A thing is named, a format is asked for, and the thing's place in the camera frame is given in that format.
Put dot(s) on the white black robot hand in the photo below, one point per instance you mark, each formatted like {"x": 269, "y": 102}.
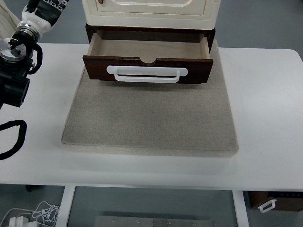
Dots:
{"x": 38, "y": 20}

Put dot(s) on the dark brown wooden drawer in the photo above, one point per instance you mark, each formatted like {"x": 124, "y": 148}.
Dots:
{"x": 151, "y": 47}

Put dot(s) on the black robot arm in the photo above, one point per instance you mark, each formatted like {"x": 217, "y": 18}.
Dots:
{"x": 14, "y": 87}

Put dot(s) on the cream and brown combination cabinet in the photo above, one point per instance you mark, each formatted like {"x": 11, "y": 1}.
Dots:
{"x": 151, "y": 20}

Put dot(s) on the small brown door knob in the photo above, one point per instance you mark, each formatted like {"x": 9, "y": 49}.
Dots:
{"x": 101, "y": 1}

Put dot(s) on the grey fabric mat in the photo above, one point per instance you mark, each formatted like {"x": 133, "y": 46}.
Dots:
{"x": 151, "y": 118}

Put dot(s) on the white table leg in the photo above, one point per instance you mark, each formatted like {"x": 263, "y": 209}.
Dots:
{"x": 240, "y": 210}
{"x": 64, "y": 208}

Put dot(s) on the white power adapter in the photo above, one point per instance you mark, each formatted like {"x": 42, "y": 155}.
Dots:
{"x": 17, "y": 221}

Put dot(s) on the grey metal plate with screws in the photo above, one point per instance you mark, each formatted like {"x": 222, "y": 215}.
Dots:
{"x": 154, "y": 222}

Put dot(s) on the brown wooden box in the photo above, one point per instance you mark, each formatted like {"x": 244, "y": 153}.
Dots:
{"x": 260, "y": 197}

